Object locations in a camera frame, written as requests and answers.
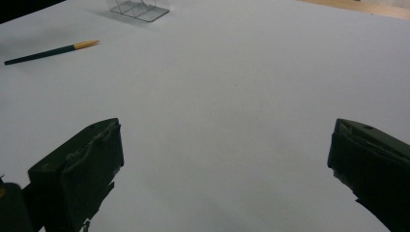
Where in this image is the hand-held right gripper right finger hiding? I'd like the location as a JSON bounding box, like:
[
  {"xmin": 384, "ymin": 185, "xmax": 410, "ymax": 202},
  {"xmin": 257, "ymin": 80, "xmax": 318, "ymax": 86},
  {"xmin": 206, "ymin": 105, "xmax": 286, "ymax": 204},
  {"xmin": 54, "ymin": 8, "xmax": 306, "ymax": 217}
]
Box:
[{"xmin": 327, "ymin": 118, "xmax": 410, "ymax": 232}]

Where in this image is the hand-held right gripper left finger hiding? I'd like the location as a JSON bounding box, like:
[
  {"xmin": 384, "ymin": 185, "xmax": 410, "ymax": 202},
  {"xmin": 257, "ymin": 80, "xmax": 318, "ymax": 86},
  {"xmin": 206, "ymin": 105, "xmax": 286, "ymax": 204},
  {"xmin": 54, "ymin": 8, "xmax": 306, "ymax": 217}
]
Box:
[{"xmin": 27, "ymin": 117, "xmax": 125, "ymax": 232}]

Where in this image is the clear acrylic pen holder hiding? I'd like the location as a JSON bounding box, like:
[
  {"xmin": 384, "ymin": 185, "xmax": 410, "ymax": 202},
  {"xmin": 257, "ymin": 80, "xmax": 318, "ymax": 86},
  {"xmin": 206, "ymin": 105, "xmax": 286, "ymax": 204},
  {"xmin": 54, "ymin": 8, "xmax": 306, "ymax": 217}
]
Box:
[{"xmin": 107, "ymin": 0, "xmax": 171, "ymax": 23}]

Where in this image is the white table cover sheet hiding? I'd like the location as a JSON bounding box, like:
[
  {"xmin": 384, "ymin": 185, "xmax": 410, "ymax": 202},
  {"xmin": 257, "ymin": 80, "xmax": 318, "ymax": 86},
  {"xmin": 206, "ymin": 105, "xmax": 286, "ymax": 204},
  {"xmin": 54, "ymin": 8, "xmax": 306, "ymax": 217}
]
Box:
[{"xmin": 0, "ymin": 0, "xmax": 410, "ymax": 232}]

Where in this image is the wooden table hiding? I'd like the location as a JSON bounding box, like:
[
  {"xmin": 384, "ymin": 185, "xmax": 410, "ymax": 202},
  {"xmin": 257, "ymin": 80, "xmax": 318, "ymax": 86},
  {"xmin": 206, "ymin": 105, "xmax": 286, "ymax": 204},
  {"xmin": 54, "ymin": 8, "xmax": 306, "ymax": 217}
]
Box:
[{"xmin": 296, "ymin": 0, "xmax": 410, "ymax": 21}]

